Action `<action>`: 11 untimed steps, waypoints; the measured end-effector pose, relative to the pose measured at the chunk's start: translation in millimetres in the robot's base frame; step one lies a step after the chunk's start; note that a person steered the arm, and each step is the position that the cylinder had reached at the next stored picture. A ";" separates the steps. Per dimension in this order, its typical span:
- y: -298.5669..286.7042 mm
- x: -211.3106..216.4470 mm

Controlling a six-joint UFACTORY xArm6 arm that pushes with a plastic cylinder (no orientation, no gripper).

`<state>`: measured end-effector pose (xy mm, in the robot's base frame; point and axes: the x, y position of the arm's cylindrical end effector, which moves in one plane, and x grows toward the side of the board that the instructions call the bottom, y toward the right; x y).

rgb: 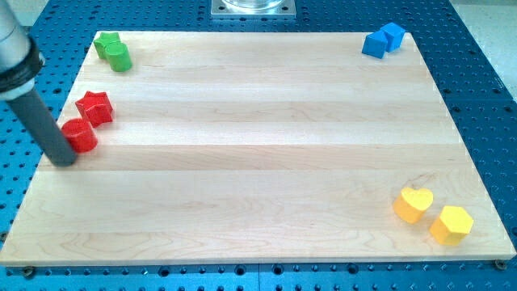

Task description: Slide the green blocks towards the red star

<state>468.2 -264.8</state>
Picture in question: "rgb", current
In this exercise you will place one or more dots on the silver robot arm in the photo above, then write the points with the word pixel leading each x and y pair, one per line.
pixel 21 59

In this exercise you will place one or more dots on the red star block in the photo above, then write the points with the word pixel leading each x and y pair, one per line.
pixel 96 108

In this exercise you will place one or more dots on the green star block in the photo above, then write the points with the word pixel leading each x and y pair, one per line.
pixel 104 39

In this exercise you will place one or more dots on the light wooden board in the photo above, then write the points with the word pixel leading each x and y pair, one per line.
pixel 249 147

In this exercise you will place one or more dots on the blue pentagon block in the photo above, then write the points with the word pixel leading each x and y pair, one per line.
pixel 375 45

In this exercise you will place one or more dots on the green cylinder block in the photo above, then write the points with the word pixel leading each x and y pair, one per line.
pixel 118 57

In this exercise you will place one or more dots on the yellow heart block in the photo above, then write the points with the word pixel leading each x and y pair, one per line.
pixel 411 204

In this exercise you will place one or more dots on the blue cube block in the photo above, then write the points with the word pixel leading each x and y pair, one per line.
pixel 394 35

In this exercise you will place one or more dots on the red cylinder block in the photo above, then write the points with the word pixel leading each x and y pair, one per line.
pixel 79 135

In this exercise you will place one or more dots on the yellow hexagon block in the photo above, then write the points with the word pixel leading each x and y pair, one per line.
pixel 452 225

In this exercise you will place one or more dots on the grey pusher rod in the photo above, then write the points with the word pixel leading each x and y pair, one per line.
pixel 39 122

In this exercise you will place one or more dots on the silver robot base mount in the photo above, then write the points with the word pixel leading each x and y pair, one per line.
pixel 227 9

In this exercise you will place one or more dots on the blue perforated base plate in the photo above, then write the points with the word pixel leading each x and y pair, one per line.
pixel 478 99

